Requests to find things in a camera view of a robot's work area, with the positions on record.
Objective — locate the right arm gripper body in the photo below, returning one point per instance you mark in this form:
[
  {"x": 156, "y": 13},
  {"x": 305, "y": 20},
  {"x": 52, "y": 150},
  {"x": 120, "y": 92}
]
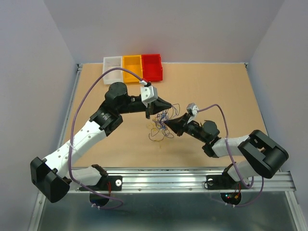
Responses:
[{"x": 192, "y": 128}]

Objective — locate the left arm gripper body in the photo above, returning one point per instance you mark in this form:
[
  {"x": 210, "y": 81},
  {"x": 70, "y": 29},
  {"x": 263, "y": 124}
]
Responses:
[{"x": 149, "y": 109}]

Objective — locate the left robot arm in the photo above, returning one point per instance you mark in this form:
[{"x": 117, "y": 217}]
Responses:
[{"x": 53, "y": 175}]

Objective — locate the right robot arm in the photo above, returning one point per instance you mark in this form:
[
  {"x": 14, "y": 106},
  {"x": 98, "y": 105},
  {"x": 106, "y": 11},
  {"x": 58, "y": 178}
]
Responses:
[{"x": 263, "y": 156}]

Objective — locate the red plastic bin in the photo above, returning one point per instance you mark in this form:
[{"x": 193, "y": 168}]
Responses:
[{"x": 152, "y": 67}]

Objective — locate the yellow plastic bin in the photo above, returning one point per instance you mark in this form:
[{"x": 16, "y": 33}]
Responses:
[{"x": 132, "y": 63}]

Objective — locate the white plastic bin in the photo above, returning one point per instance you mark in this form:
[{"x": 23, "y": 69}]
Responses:
[{"x": 113, "y": 76}]

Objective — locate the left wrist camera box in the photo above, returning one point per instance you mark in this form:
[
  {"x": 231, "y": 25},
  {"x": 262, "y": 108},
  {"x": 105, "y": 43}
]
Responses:
[{"x": 148, "y": 93}]

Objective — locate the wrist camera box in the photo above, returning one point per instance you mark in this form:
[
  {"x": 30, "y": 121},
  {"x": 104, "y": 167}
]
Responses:
[
  {"x": 192, "y": 110},
  {"x": 148, "y": 93}
]

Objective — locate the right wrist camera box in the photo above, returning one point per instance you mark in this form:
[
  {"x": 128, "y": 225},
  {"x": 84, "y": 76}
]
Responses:
[{"x": 192, "y": 110}]

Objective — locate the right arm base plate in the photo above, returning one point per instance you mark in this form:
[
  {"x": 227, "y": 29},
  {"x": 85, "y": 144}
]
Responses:
[{"x": 221, "y": 182}]

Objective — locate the aluminium mounting rail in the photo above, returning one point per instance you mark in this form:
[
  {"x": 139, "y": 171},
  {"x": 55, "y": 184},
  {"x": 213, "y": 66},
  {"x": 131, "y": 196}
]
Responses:
[{"x": 187, "y": 180}]

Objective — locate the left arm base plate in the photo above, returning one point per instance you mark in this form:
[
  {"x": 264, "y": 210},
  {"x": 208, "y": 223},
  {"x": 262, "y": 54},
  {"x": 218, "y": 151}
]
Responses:
[{"x": 109, "y": 183}]

